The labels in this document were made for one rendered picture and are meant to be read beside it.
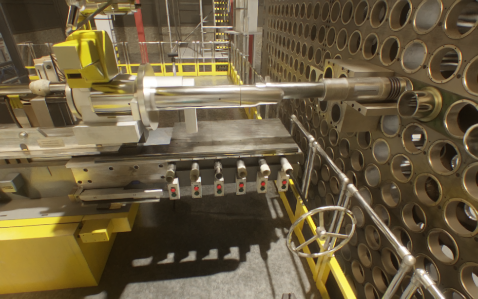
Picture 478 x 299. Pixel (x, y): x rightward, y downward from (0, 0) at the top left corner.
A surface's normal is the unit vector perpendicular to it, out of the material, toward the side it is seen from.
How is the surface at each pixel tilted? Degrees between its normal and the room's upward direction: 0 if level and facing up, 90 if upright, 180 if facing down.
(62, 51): 90
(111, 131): 90
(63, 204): 0
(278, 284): 0
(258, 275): 0
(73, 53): 90
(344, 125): 90
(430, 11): 101
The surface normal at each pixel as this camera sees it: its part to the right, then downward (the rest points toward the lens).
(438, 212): -0.99, 0.05
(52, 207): 0.01, -0.87
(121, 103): 0.13, 0.50
